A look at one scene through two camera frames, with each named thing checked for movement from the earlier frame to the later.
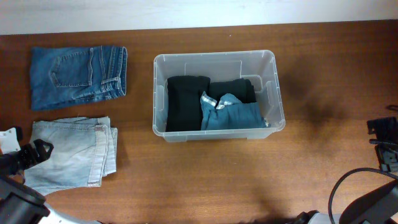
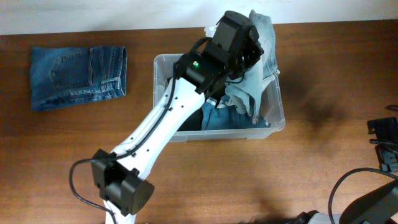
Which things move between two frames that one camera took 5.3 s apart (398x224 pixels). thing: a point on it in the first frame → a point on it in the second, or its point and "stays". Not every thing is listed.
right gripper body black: [387, 132] stays
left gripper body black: [19, 162] → [247, 51]
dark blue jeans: [61, 76] stays
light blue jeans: [85, 150] → [248, 88]
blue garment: [229, 112] stays
